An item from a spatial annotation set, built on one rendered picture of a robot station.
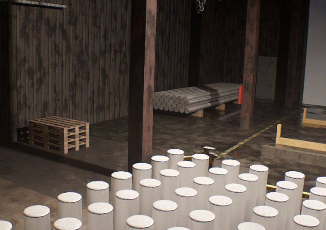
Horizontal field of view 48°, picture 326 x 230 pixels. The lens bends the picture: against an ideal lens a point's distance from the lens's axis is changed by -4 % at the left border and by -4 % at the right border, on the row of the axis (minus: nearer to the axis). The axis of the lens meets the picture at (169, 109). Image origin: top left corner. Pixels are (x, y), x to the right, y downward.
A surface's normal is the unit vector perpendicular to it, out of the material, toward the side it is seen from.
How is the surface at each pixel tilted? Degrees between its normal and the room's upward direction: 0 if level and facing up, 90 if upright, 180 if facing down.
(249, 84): 90
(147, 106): 90
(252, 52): 90
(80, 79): 90
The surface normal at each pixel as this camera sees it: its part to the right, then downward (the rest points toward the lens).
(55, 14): 0.86, 0.12
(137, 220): 0.02, -0.98
